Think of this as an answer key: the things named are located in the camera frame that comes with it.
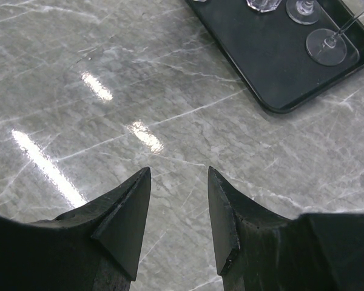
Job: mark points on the clear glass tumbler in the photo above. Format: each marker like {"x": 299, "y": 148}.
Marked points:
{"x": 263, "y": 6}

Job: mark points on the champagne flute with dark mark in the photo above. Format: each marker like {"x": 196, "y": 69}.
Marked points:
{"x": 305, "y": 12}

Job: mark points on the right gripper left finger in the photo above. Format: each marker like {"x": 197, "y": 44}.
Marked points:
{"x": 93, "y": 247}

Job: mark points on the black rectangular tray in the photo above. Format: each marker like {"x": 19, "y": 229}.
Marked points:
{"x": 268, "y": 50}

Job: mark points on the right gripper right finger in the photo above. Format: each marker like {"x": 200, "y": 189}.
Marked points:
{"x": 257, "y": 249}

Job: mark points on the clear flute glass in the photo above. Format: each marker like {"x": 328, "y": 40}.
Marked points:
{"x": 327, "y": 47}

